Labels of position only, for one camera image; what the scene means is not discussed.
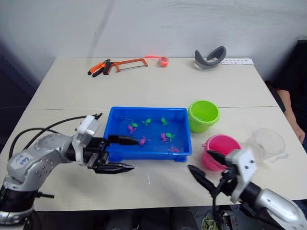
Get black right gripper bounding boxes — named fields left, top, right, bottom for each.
left=188, top=150, right=241, bottom=197

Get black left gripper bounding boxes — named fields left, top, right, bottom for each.
left=83, top=135, right=141, bottom=175

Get pink plastic bucket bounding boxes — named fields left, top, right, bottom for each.
left=201, top=134, right=242, bottom=172

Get blue plastic tub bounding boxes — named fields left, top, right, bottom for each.
left=103, top=106, right=193, bottom=163

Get green plastic bucket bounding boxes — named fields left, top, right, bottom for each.
left=188, top=100, right=221, bottom=134

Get clear plastic measuring cup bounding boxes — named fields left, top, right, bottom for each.
left=247, top=127, right=289, bottom=166

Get person's hand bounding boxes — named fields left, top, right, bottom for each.
left=296, top=128, right=307, bottom=154

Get green rounded object under table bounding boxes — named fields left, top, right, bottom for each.
left=202, top=214, right=224, bottom=230

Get orange black pliers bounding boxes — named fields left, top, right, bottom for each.
left=87, top=58, right=113, bottom=78

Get orange hacksaw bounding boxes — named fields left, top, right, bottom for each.
left=102, top=58, right=149, bottom=76

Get orange red tape measure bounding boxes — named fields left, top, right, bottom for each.
left=144, top=54, right=169, bottom=68

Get white printed card strip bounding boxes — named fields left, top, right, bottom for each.
left=221, top=58, right=255, bottom=65

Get person's dark clothing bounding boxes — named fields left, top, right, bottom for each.
left=265, top=39, right=307, bottom=131

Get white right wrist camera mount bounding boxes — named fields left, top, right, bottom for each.
left=225, top=148, right=259, bottom=204

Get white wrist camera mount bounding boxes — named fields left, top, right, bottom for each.
left=225, top=148, right=259, bottom=204
left=71, top=115, right=101, bottom=166

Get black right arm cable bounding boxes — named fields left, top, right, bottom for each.
left=210, top=176, right=228, bottom=227

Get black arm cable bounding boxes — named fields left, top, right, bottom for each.
left=210, top=176, right=228, bottom=227
left=8, top=112, right=103, bottom=163

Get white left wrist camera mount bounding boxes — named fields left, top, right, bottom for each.
left=71, top=115, right=101, bottom=166

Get black metal bracket under table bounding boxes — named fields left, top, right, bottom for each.
left=222, top=210, right=238, bottom=230

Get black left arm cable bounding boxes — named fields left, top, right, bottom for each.
left=8, top=112, right=103, bottom=163

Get grey curved head strap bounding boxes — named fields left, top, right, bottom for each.
left=194, top=46, right=227, bottom=70

